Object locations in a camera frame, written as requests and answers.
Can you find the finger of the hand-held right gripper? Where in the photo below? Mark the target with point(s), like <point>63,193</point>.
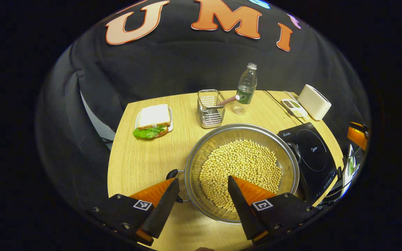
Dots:
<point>357,136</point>

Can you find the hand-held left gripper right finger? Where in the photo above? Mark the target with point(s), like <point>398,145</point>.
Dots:
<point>241,209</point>

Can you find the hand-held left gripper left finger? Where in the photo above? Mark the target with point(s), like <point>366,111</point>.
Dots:
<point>161,212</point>

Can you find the black induction cooktop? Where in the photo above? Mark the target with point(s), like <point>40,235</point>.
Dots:
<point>314,153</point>

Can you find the white green packet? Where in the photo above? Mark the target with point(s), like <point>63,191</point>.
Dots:
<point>351,165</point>

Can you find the pile of soybeans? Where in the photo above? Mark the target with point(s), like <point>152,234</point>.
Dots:
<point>243,164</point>

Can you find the white toaster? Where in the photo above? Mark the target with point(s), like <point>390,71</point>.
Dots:
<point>314,101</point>

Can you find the white compartment tray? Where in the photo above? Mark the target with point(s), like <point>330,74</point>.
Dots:
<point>294,107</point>

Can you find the sandwich with lettuce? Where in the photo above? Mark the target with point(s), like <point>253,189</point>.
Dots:
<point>154,116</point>

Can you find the clear plastic water bottle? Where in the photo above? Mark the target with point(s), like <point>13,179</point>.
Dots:
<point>246,89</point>

